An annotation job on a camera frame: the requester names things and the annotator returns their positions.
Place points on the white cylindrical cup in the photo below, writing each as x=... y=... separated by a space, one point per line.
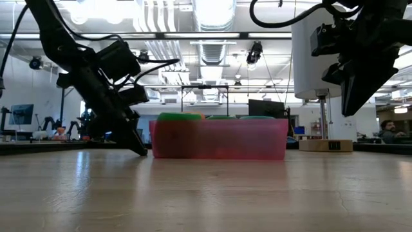
x=302 y=64

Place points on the small blue screen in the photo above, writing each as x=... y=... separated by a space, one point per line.
x=298 y=130

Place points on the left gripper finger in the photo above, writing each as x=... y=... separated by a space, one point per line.
x=136 y=143

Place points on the black background robot arm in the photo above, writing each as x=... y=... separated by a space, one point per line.
x=48 y=124

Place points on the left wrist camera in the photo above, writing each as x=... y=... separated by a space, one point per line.
x=119 y=61

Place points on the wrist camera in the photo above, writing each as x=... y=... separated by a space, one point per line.
x=119 y=61
x=323 y=40

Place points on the green foam die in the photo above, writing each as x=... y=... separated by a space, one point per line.
x=178 y=116
x=222 y=117

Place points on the metal lamp pole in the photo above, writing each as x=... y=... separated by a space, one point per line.
x=322 y=119

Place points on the pink translucent plastic tray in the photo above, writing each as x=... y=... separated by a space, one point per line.
x=219 y=141

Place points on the black monitor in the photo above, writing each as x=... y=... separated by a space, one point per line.
x=266 y=109

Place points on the monitor with blue screen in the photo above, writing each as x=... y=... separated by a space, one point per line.
x=22 y=114

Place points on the person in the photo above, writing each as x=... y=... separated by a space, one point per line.
x=389 y=130

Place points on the silver ventilation duct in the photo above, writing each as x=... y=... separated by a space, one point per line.
x=214 y=19

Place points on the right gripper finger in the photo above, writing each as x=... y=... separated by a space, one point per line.
x=336 y=74
x=360 y=90

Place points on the black background rig frame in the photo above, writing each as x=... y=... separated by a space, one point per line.
x=206 y=86

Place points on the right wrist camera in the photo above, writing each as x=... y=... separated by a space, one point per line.
x=323 y=40

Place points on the black overhead camera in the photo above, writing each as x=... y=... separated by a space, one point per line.
x=254 y=53

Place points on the light blue foam die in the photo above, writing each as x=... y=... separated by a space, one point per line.
x=257 y=117

